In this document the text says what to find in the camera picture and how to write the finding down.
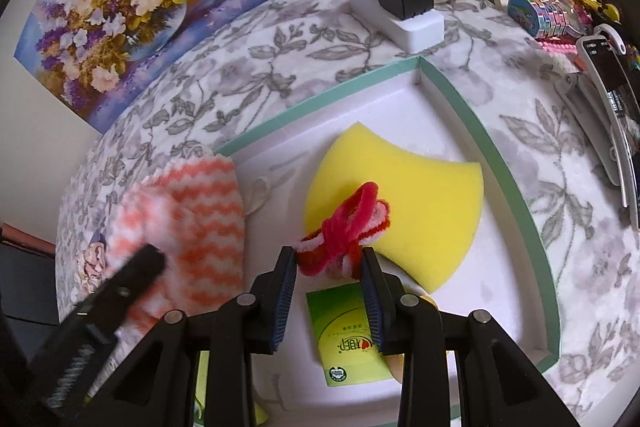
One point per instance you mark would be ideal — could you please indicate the pink white zigzag cloth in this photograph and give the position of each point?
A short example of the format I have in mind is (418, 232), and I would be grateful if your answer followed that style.
(200, 217)

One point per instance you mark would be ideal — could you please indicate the pink bead strip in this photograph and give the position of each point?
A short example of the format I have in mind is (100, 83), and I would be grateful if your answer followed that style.
(557, 46)

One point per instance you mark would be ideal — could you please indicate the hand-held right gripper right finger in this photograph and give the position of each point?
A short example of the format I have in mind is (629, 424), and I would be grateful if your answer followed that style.
(372, 302)

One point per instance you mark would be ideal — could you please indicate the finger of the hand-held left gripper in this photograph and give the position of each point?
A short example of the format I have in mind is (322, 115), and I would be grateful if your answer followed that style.
(125, 287)

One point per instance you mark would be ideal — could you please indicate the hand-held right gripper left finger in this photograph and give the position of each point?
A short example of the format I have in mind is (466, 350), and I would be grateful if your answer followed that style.
(285, 297)

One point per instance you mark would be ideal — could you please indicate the yellow sponge with green back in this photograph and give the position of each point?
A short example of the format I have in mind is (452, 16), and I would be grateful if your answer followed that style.
(400, 187)

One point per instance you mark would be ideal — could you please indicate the white tray with green rim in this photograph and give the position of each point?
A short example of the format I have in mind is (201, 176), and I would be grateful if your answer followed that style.
(490, 267)

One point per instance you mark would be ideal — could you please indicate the red pink pipe cleaner bundle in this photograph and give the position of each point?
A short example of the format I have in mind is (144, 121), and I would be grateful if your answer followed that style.
(340, 237)

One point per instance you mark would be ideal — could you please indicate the yellow toy car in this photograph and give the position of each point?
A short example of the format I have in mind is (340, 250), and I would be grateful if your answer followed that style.
(595, 2)

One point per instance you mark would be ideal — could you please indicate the white power strip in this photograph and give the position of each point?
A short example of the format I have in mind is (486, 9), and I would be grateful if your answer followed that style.
(415, 32)

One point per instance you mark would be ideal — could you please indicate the green packet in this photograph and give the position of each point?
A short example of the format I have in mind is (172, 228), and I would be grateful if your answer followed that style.
(345, 337)

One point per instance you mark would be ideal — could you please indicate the colourful patterned tape rolls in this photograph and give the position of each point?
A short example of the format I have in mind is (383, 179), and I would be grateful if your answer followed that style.
(545, 14)

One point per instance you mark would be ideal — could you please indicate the dark wood-edged furniture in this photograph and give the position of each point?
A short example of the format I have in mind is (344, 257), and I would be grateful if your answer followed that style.
(25, 277)

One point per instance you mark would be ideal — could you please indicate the yellow-green packet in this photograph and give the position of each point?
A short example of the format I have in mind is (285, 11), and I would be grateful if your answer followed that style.
(201, 382)

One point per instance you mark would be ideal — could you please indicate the floral painting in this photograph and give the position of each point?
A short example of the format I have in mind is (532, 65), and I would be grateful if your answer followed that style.
(140, 7)

